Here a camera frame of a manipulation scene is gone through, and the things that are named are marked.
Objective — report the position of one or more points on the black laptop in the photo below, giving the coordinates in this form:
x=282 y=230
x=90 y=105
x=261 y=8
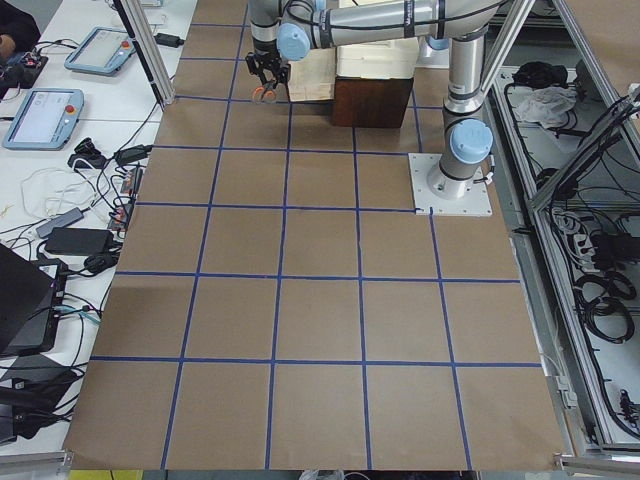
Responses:
x=31 y=293

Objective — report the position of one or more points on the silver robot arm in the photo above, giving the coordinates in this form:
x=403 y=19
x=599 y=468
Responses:
x=287 y=30

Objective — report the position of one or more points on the white crumpled cloth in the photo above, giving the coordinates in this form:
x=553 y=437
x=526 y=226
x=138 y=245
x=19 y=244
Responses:
x=548 y=107

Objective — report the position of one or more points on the dark brown wooden drawer cabinet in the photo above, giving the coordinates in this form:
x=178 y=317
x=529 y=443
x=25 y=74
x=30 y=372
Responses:
x=370 y=103

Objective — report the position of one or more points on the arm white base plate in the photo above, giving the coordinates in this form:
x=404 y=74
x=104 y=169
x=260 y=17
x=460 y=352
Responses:
x=436 y=194

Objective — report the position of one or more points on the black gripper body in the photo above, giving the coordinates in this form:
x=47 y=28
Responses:
x=263 y=55

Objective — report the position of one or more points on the lower teach pendant tablet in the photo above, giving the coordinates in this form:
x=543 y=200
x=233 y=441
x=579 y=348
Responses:
x=45 y=120

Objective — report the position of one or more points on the light wooden drawer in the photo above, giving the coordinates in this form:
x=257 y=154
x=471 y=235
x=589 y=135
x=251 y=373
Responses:
x=313 y=78

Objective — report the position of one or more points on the large black power brick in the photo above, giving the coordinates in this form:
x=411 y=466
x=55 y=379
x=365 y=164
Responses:
x=78 y=241

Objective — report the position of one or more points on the teach pendant tablet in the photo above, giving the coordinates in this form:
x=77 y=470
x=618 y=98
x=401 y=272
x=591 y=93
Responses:
x=45 y=120
x=103 y=52

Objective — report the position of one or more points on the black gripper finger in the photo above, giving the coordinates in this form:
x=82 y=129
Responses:
x=281 y=76
x=261 y=76

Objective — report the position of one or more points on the orange handled scissors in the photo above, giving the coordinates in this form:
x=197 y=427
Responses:
x=265 y=93

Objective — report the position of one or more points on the white foam tray box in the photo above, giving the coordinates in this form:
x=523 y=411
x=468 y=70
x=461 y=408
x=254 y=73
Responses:
x=383 y=60

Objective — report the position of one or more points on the upper teach pendant tablet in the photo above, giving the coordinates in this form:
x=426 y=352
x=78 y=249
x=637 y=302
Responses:
x=103 y=52

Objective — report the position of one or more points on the aluminium frame post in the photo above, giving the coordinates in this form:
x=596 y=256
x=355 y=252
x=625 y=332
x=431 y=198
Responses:
x=136 y=24

